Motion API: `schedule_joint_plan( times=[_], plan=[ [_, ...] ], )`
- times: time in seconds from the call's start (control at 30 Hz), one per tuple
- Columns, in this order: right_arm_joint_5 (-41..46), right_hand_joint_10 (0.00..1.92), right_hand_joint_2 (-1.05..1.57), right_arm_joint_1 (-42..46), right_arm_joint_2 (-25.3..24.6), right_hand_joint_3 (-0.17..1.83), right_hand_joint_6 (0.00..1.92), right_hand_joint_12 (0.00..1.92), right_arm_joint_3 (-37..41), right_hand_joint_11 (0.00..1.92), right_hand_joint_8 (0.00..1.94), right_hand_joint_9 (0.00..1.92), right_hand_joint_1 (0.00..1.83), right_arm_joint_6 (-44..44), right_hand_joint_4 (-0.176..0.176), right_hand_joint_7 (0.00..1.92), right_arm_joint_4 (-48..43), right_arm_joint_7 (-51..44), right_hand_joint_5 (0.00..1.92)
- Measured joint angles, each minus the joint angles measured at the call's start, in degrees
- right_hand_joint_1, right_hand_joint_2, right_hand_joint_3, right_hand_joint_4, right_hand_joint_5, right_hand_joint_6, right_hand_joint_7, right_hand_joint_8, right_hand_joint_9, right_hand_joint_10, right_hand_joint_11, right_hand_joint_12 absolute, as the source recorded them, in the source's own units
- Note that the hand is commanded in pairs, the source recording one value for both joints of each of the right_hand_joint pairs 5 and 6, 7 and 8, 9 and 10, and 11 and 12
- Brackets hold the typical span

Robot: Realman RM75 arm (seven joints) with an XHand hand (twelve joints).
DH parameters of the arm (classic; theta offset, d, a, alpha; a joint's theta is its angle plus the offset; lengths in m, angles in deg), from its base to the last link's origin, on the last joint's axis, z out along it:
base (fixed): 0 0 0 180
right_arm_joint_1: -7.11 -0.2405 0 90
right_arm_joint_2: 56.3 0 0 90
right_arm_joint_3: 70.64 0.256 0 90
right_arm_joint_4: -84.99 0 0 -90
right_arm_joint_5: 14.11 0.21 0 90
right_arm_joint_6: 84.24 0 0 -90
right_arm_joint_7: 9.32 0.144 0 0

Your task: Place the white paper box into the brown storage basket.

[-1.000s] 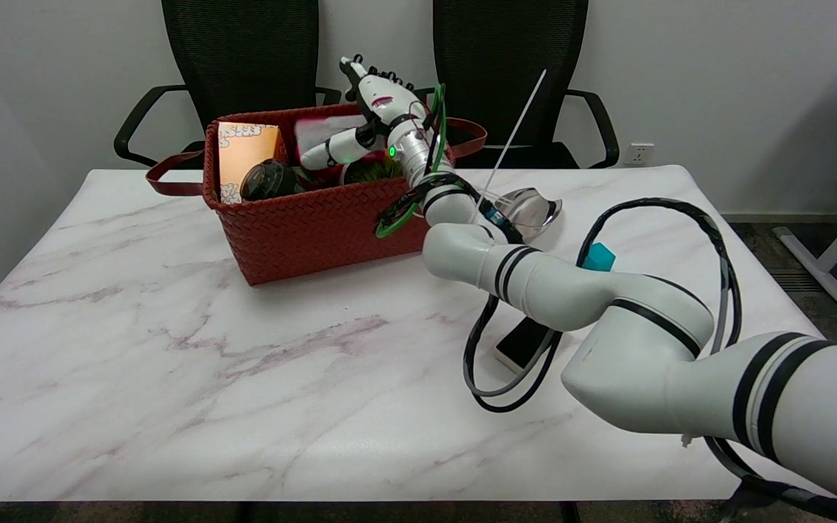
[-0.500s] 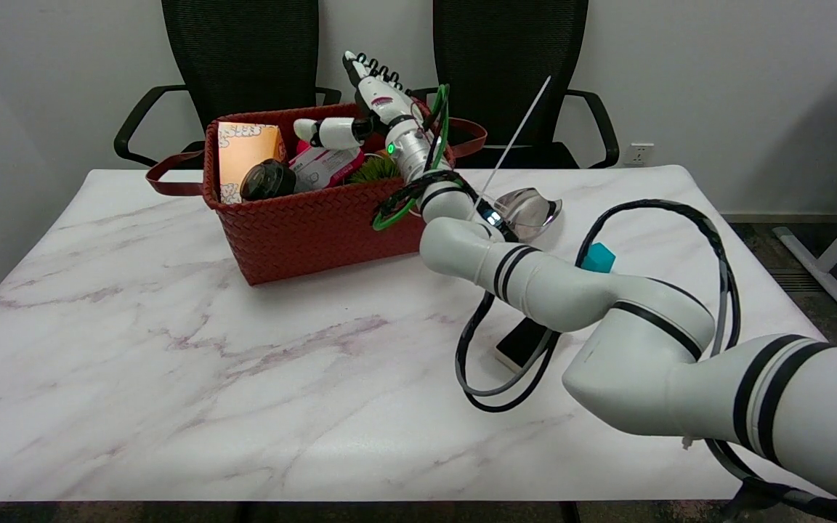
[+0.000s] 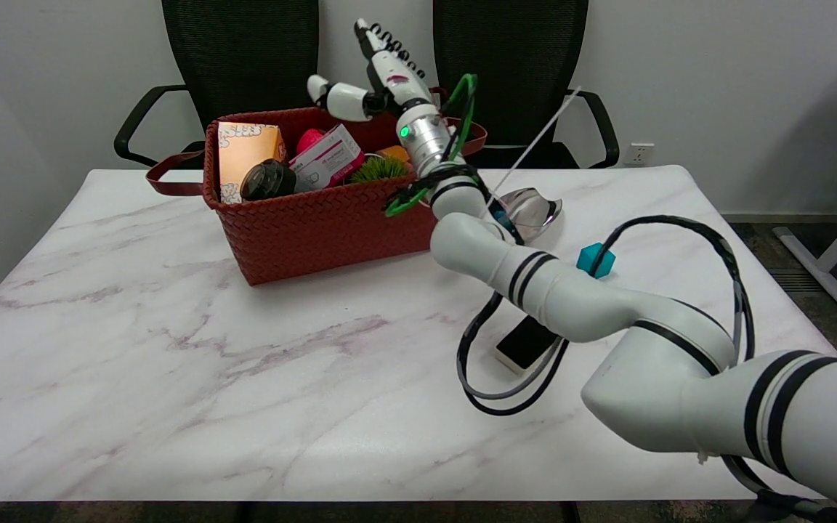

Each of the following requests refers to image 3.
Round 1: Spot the orange paper carton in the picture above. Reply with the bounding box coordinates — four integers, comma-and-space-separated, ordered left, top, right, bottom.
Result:
217, 122, 288, 204

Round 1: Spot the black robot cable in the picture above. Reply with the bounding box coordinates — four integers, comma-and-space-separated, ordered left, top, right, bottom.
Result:
456, 214, 837, 523

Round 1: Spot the green plant in white pot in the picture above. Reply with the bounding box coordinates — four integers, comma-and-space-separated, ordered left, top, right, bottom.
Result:
348, 155, 411, 185

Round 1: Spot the white paper box pink edge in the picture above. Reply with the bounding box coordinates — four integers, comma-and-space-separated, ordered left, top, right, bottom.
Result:
289, 124, 365, 192

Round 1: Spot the green robot cable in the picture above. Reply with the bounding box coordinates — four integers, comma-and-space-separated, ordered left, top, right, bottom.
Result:
384, 73, 479, 218

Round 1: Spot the dark round jar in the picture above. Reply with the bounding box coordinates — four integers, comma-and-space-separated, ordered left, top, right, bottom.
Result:
240, 159, 297, 202

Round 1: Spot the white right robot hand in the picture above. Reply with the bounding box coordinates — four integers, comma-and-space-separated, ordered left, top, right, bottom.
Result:
307, 18, 437, 122

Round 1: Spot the white cable tie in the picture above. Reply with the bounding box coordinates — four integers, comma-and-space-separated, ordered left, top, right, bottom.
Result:
488, 86, 583, 213

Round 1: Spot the silver metal scoop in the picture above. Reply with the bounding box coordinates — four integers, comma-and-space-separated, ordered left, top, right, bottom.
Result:
488, 187, 563, 244

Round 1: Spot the teal cube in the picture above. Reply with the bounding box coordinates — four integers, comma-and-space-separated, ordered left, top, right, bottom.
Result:
576, 243, 617, 279

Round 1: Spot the white desk frame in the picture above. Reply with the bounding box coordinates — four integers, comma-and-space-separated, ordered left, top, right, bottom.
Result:
773, 70, 837, 325

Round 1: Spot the black mesh office chair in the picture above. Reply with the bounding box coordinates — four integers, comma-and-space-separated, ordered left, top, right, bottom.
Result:
114, 0, 342, 170
411, 0, 620, 169

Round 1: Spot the red woven basket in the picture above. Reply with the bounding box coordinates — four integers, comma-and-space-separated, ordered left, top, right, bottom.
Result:
146, 94, 488, 286

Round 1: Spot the black whiteboard eraser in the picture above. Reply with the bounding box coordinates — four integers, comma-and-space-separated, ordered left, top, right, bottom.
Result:
494, 314, 562, 377

